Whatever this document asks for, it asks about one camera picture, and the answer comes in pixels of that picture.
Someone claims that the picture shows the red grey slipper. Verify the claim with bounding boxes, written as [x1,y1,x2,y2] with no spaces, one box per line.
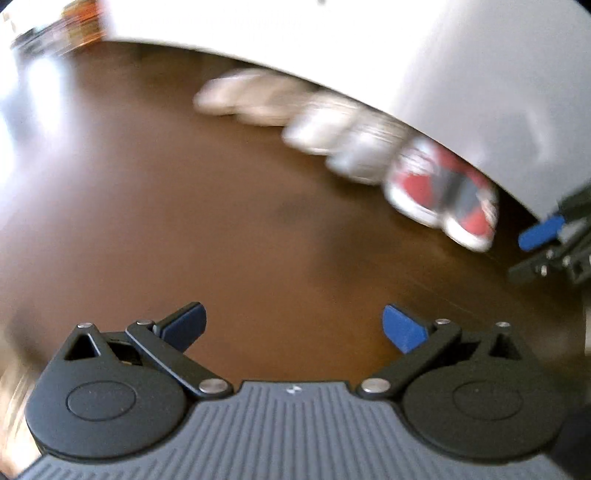
[383,135,462,228]
[442,166,499,253]

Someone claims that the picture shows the white pink sneaker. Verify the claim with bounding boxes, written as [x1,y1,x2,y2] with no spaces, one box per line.
[281,90,366,155]

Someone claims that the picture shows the beige fuzzy slipper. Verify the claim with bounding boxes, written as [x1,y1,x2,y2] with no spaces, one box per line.
[192,68,271,116]

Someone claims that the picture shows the beige quilted slipper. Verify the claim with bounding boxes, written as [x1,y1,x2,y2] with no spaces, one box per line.
[235,75,318,127]

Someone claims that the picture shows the white cabinet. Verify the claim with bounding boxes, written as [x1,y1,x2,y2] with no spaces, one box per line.
[103,0,590,217]

